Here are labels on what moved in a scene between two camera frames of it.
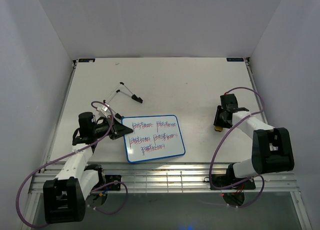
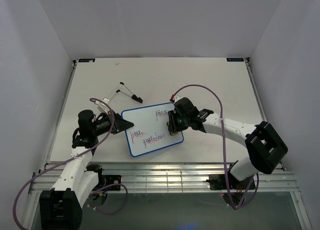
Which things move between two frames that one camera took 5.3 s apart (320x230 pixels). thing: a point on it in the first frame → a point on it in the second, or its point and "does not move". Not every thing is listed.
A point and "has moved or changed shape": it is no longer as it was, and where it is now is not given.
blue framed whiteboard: [153, 137] has moved or changed shape
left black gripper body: [102, 130] does not move
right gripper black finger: [219, 117] → [174, 124]
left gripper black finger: [118, 130] → [121, 124]
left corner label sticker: [86, 60] does not move
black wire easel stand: [133, 96] does not move
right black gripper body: [227, 124] → [183, 121]
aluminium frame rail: [167, 177] does not move
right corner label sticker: [235, 59] does not move
